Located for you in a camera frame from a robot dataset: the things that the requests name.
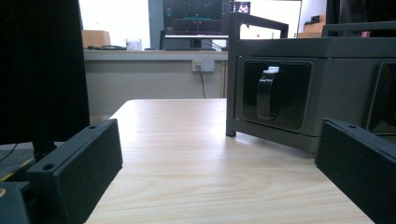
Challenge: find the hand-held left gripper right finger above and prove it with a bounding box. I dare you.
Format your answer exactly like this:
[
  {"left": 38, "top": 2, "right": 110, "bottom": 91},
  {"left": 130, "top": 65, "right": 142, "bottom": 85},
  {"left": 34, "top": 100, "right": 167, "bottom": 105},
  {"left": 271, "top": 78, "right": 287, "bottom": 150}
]
[{"left": 315, "top": 118, "right": 396, "bottom": 224}]

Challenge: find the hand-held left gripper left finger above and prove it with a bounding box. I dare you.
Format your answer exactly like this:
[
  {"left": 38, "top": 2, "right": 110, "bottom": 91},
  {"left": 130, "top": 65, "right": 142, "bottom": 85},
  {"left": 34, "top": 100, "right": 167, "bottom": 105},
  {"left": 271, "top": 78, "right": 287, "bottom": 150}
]
[{"left": 26, "top": 119, "right": 123, "bottom": 224}]

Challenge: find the dark grey hexagonal rack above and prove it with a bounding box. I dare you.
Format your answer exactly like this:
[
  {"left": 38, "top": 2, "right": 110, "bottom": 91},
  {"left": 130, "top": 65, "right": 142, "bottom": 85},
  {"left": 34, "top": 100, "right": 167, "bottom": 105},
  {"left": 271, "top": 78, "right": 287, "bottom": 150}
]
[{"left": 226, "top": 12, "right": 396, "bottom": 154}]

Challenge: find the black stand base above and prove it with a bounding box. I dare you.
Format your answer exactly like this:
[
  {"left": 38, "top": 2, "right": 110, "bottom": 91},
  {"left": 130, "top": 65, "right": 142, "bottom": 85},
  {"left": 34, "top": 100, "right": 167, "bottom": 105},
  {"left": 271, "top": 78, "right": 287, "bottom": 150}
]
[{"left": 32, "top": 140, "right": 59, "bottom": 163}]

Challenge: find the black curtain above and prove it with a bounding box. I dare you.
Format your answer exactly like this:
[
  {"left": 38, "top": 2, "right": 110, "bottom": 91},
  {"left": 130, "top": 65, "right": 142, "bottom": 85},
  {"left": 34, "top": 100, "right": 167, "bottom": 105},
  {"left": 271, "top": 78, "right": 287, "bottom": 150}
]
[{"left": 0, "top": 0, "right": 91, "bottom": 146}]

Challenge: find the long beige desk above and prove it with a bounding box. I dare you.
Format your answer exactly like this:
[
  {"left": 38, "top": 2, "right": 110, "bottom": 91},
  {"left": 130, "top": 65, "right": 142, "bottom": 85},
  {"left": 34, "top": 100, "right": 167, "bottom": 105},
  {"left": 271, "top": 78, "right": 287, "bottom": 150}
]
[{"left": 83, "top": 49, "right": 229, "bottom": 101}]

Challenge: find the brown cardboard box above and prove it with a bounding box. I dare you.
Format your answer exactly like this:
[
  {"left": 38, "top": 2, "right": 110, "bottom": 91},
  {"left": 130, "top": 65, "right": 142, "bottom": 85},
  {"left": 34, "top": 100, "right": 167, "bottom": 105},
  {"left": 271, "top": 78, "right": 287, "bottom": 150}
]
[{"left": 81, "top": 30, "right": 112, "bottom": 49}]

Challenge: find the white translucent container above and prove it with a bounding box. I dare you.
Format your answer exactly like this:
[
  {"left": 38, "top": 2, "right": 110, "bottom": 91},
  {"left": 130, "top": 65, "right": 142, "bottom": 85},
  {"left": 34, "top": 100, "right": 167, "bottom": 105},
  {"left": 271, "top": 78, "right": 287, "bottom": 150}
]
[{"left": 125, "top": 37, "right": 144, "bottom": 51}]

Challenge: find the stack of cardboard boxes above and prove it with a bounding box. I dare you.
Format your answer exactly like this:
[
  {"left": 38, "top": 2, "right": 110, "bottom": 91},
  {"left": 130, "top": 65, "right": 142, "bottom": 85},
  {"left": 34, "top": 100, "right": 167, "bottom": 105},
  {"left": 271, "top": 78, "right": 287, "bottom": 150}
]
[{"left": 297, "top": 14, "right": 327, "bottom": 39}]

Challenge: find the dark computer monitor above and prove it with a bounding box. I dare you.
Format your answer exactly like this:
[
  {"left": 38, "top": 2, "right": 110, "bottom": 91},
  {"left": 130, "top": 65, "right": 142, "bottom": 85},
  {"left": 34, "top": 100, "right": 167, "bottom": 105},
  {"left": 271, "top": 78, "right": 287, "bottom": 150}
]
[{"left": 162, "top": 0, "right": 235, "bottom": 50}]

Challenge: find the black handle on cabinet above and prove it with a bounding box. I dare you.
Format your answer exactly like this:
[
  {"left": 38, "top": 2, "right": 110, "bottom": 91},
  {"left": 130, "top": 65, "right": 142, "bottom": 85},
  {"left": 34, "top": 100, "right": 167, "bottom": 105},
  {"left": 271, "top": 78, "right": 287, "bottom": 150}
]
[{"left": 256, "top": 65, "right": 281, "bottom": 121}]

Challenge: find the black power cable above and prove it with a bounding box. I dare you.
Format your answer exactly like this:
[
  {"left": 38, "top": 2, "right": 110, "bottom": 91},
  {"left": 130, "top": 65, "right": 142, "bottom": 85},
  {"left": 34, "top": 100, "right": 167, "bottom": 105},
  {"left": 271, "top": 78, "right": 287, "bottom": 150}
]
[{"left": 196, "top": 65, "right": 207, "bottom": 99}]

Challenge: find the white wall socket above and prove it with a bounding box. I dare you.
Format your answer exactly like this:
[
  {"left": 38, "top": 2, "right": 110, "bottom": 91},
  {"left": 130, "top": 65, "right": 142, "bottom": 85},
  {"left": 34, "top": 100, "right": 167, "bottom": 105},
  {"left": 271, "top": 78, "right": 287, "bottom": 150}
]
[{"left": 191, "top": 59, "right": 216, "bottom": 74}]

